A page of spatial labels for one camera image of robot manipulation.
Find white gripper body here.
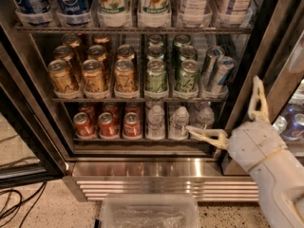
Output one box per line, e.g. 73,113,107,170
228,121,287,172

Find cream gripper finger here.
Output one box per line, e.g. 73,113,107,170
186,125,228,150
247,76,270,123

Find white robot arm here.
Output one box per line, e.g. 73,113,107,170
186,77,304,228

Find right clear water bottle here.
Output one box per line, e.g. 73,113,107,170
192,106,215,129

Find clear water bottle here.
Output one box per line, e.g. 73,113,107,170
169,106,190,141
192,106,215,129
147,104,165,140

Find steel fridge base grille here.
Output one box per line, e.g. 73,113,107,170
63,158,258,202

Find middle clear water bottle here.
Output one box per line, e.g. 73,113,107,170
169,106,190,141

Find right glass fridge door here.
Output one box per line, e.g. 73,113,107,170
221,0,304,177

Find left clear water bottle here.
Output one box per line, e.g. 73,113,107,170
147,104,165,140

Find right white labelled bottle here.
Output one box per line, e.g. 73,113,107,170
216,0,251,28

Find white labelled bottle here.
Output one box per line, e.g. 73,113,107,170
178,0,209,28
216,0,251,28

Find left white labelled bottle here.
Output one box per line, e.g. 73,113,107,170
178,0,209,28

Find right green 7UP bottle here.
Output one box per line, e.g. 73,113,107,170
139,0,170,28

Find left open fridge door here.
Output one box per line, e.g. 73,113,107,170
0,30,64,188

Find blue can behind door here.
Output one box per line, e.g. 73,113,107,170
281,104,304,141

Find front silver blue can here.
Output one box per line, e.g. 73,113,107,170
207,56,236,94

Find silver blue can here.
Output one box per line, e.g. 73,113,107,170
201,46,225,86
207,56,236,94

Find front right green can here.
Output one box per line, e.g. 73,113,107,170
175,60,200,93

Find rear silver blue can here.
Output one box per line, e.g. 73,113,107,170
201,46,225,86

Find middle row right green can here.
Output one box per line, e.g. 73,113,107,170
179,46,198,64

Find row green can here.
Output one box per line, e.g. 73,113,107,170
179,46,198,64
146,46,164,61

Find front right red can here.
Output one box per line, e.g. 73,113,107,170
123,112,141,137

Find red can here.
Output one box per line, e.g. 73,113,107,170
98,112,118,137
73,112,95,137
123,112,141,137

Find front left green can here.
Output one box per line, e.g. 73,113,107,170
145,59,167,93

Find clear plastic bin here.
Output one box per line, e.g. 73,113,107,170
100,194,201,228

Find front middle red can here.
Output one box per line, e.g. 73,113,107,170
98,112,118,137

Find row gold can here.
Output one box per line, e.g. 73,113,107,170
53,45,81,82
116,45,137,64
87,45,110,76

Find front left red can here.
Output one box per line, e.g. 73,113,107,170
73,112,95,137

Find front left gold can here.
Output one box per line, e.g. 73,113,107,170
47,60,79,93

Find middle row left gold can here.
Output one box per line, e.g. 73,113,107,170
53,45,81,82

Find black floor cables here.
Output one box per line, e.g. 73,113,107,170
0,181,48,228

